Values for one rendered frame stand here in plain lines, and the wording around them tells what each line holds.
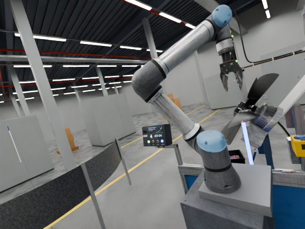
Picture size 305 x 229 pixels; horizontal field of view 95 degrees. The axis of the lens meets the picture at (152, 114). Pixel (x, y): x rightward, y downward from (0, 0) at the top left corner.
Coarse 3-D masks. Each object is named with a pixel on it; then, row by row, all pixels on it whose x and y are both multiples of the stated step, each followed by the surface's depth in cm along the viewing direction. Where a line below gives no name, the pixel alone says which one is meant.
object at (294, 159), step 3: (288, 138) 125; (288, 141) 122; (288, 144) 125; (291, 144) 121; (288, 147) 127; (291, 147) 121; (291, 150) 122; (291, 153) 122; (294, 153) 121; (291, 156) 123; (294, 156) 122; (291, 159) 123; (294, 159) 122; (297, 159) 121; (294, 162) 123; (297, 162) 122
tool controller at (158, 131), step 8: (144, 128) 134; (152, 128) 128; (160, 128) 123; (168, 128) 126; (144, 136) 134; (160, 136) 123; (168, 136) 124; (144, 144) 133; (152, 144) 128; (160, 144) 123; (168, 144) 122
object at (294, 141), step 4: (292, 136) 80; (292, 140) 79; (296, 140) 75; (300, 140) 74; (304, 140) 73; (292, 144) 81; (296, 144) 75; (300, 144) 74; (292, 148) 82; (296, 148) 75; (300, 148) 74; (296, 152) 75; (300, 152) 74; (304, 152) 74; (300, 156) 75; (304, 156) 74
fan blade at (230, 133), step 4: (228, 124) 135; (240, 124) 125; (224, 128) 139; (232, 128) 129; (236, 128) 126; (224, 132) 136; (228, 132) 131; (232, 132) 128; (236, 132) 125; (224, 136) 134; (228, 136) 129; (232, 136) 126; (228, 140) 127; (232, 140) 124; (228, 144) 125
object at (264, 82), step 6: (264, 78) 104; (270, 78) 107; (276, 78) 109; (258, 84) 108; (264, 84) 109; (270, 84) 111; (252, 90) 112; (258, 90) 113; (264, 90) 114; (252, 96) 117; (258, 96) 117
